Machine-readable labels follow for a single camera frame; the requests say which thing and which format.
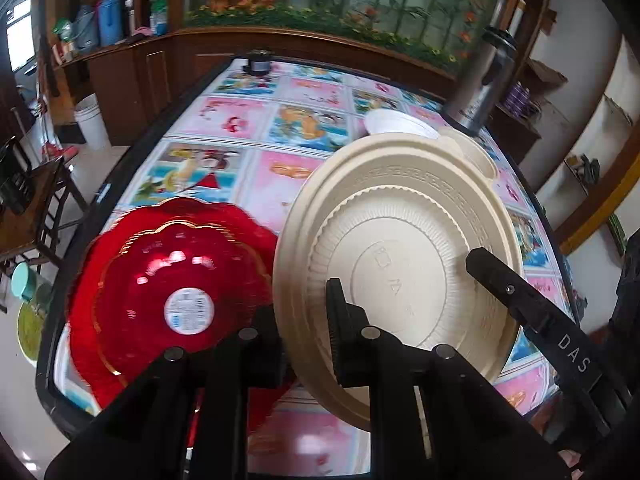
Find small beige plastic bowl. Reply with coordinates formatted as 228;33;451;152
438;126;499;182

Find white foam bowl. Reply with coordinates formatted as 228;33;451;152
363;108;439;140

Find large red glass plate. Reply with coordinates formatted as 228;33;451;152
67;197;278;408

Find round green stool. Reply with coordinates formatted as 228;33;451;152
16;302;47;366

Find teal lidded glass jar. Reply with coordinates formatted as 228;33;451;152
11;262;52;307

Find wooden side table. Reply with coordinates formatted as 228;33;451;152
0;158;89;274

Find purple bottles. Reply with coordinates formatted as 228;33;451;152
502;81;532;119

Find black kettle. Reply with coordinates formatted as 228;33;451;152
0;136;36;214

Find stainless steel thermos jug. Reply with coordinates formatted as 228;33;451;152
440;26;516;136

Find colourful patterned tablecloth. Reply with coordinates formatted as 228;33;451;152
44;58;574;478

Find white plastic bucket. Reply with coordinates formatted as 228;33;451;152
74;93;111;151

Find small black jar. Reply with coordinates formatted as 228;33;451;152
245;50;272;77

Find grey-blue thermos flask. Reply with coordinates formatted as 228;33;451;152
74;4;100;53

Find blue thermos flask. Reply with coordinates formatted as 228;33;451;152
98;0;124;47

